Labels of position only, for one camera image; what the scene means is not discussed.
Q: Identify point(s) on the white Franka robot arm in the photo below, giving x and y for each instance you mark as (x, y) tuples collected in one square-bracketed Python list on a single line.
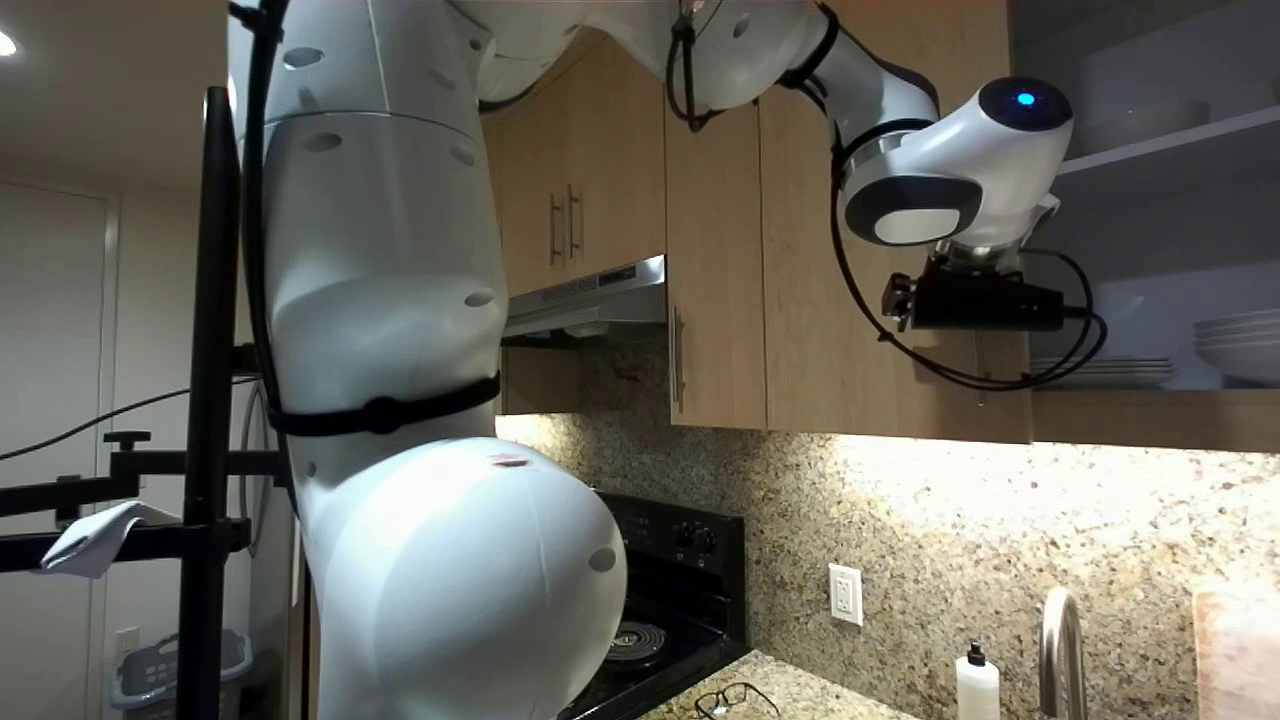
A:
[(387, 243)]

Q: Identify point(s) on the white plate stack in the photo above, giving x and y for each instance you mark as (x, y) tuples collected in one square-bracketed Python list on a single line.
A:
[(1141, 372)]

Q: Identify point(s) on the white cabinet shelf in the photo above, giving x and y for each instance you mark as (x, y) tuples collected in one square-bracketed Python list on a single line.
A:
[(1174, 141)]

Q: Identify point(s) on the narrow wooden cabinet door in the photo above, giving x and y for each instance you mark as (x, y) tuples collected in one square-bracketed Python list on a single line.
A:
[(721, 345)]

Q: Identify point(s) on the white dish stack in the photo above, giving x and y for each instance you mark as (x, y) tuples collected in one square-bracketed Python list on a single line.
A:
[(1247, 355)]

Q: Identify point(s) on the white wall outlet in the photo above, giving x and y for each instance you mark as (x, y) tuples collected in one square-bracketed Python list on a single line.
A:
[(844, 594)]

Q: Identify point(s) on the grey laundry basket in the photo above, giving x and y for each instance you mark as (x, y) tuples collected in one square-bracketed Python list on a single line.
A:
[(147, 675)]

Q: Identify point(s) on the shallow white bowl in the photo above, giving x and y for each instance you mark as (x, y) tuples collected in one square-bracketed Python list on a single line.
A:
[(1147, 121)]

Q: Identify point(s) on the wide wooden cabinet door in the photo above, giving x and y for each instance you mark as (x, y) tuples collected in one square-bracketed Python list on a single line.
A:
[(812, 384)]

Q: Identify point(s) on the white paper note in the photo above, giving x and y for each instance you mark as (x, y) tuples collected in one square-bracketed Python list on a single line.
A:
[(102, 532)]

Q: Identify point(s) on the black stove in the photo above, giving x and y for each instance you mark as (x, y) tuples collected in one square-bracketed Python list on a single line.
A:
[(680, 561)]

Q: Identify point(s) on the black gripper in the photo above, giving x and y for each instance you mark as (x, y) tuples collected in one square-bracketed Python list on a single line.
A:
[(983, 276)]

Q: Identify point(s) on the wooden wall cabinet body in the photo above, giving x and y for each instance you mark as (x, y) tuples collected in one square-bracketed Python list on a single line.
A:
[(1163, 422)]

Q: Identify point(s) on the white soap bottle black cap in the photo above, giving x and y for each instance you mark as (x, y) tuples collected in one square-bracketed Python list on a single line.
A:
[(976, 684)]

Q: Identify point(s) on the black metal camera stand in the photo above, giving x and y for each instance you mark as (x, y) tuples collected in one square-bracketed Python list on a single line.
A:
[(200, 601)]

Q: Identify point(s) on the steel kitchen faucet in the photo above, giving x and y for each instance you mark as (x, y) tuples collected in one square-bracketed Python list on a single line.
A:
[(1063, 653)]

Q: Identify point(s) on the stainless steel range hood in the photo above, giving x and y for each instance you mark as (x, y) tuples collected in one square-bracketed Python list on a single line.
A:
[(592, 307)]

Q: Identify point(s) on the pale wooden cutting board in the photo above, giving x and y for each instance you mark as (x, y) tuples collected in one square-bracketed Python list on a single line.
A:
[(1241, 663)]

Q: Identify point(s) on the small wooden cabinet door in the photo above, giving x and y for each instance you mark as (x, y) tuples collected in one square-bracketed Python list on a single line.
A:
[(536, 200), (622, 200)]

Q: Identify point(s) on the round stove burner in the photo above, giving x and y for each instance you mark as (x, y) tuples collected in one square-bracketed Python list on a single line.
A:
[(643, 642)]

